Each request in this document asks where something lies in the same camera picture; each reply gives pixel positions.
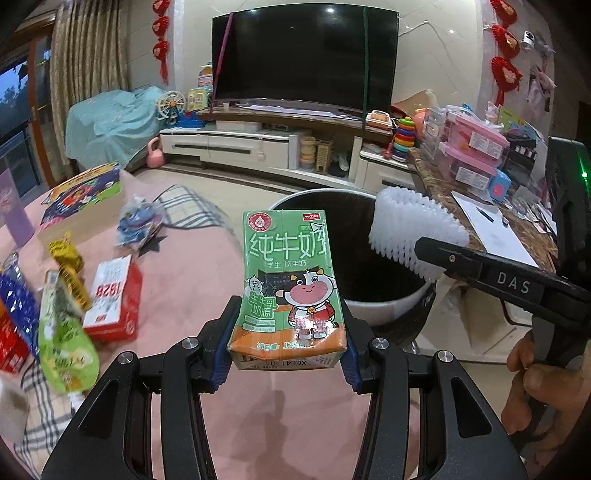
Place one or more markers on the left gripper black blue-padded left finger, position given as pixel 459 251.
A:
pixel 109 437

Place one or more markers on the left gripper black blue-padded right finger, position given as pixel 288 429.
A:
pixel 460 436

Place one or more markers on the white foam fruit net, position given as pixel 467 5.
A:
pixel 401 218

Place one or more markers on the green milk carton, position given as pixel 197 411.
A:
pixel 291 314

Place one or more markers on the blue white wrapper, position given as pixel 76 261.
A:
pixel 138 222

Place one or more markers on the white trash bin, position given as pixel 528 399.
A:
pixel 377 289

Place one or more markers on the person's right hand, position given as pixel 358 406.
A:
pixel 564 390

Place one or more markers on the green drink pouch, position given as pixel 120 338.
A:
pixel 67 356

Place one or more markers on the red cigarette box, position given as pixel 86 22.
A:
pixel 115 296

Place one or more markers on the red snack wrapper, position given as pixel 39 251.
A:
pixel 13 349

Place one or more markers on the pink storage boxes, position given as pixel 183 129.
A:
pixel 472 151

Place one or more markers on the blue snack bag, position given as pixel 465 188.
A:
pixel 23 310

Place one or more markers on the yellow snack wrapper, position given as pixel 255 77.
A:
pixel 70 265

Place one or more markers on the colourful children's book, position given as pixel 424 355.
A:
pixel 83 206

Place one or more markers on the purple thermos bottle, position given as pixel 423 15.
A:
pixel 12 211

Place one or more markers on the white tv cabinet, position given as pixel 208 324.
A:
pixel 301 157

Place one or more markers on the pink kettlebell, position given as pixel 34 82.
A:
pixel 155 156

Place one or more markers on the teal covered armchair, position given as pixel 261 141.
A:
pixel 112 126

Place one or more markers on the black television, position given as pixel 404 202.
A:
pixel 342 55

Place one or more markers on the toy ferris wheel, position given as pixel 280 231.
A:
pixel 170 107

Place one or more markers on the beige right curtain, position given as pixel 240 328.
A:
pixel 87 57

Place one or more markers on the red hanging knot decoration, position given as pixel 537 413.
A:
pixel 159 28

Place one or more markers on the rainbow stacking ring toy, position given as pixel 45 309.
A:
pixel 404 137

